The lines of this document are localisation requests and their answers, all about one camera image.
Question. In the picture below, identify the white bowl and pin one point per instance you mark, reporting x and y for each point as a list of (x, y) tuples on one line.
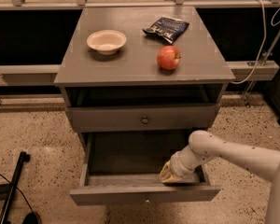
[(106, 42)]

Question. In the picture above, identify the red apple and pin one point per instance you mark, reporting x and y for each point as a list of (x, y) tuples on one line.
[(168, 58)]

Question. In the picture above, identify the grey drawer cabinet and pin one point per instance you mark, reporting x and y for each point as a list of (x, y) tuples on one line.
[(131, 76)]

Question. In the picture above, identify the grey drawer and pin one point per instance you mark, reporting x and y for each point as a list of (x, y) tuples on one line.
[(124, 167), (141, 118)]

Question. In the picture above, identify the black round foot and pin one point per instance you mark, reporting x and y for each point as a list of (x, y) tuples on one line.
[(32, 218)]

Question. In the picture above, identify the grey top drawer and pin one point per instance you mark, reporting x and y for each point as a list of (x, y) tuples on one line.
[(141, 118)]

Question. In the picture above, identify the metal railing frame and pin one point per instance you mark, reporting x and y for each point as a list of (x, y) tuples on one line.
[(34, 35)]

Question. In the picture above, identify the black stand leg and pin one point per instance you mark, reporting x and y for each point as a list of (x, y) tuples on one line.
[(8, 190)]

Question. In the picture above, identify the blue chip bag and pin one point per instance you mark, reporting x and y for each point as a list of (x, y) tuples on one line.
[(167, 28)]

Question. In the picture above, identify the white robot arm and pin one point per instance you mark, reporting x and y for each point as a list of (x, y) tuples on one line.
[(203, 146)]

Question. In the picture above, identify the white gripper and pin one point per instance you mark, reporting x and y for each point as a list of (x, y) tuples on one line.
[(178, 167)]

